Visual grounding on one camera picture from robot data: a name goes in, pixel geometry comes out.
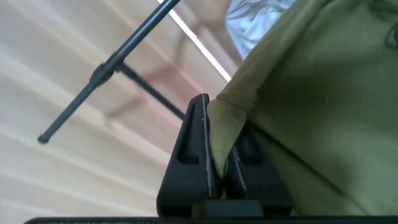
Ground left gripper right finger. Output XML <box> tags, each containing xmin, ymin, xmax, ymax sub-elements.
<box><xmin>223</xmin><ymin>123</ymin><xmax>295</xmax><ymax>218</ymax></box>

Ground green garment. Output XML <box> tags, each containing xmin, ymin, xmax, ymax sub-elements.
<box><xmin>206</xmin><ymin>0</ymin><xmax>398</xmax><ymax>217</ymax></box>

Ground black clothes rack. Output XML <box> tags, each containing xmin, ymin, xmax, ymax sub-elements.
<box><xmin>37</xmin><ymin>0</ymin><xmax>187</xmax><ymax>145</ymax></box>

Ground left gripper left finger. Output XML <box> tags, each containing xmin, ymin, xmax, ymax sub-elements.
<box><xmin>156</xmin><ymin>92</ymin><xmax>224</xmax><ymax>218</ymax></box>

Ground pale grey shorts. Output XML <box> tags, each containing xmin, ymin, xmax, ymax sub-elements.
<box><xmin>224</xmin><ymin>0</ymin><xmax>298</xmax><ymax>60</ymax></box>

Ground beige curtain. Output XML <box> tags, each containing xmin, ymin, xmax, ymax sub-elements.
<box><xmin>0</xmin><ymin>0</ymin><xmax>246</xmax><ymax>218</ymax></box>

